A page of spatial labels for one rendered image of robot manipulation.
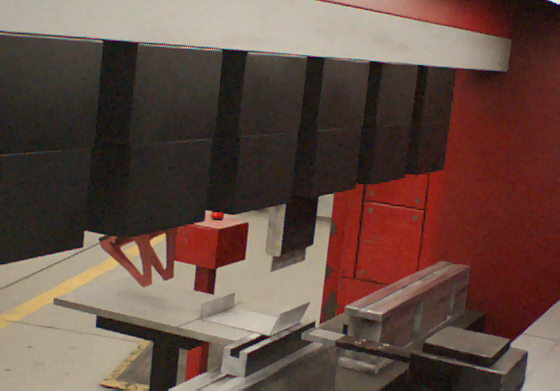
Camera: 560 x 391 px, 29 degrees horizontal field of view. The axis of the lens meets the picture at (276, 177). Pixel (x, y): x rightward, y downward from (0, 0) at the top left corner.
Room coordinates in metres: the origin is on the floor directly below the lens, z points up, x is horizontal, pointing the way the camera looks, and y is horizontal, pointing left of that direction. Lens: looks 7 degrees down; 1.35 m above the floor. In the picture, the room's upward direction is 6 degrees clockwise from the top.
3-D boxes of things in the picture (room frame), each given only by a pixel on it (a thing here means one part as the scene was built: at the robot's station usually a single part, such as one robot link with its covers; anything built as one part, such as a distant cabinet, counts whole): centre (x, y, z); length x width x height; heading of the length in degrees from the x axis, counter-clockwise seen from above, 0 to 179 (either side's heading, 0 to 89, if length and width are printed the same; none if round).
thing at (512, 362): (1.27, -0.18, 1.01); 0.26 x 0.12 x 0.05; 66
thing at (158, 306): (1.39, 0.11, 1.00); 0.26 x 0.18 x 0.01; 66
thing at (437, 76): (1.72, -0.20, 1.26); 0.15 x 0.09 x 0.17; 156
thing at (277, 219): (1.33, -0.03, 1.13); 0.10 x 0.02 x 0.10; 156
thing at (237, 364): (1.31, -0.02, 0.99); 0.20 x 0.03 x 0.03; 156
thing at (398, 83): (1.54, -0.12, 1.26); 0.15 x 0.09 x 0.17; 156
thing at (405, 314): (1.83, -0.25, 0.92); 0.50 x 0.06 x 0.10; 156
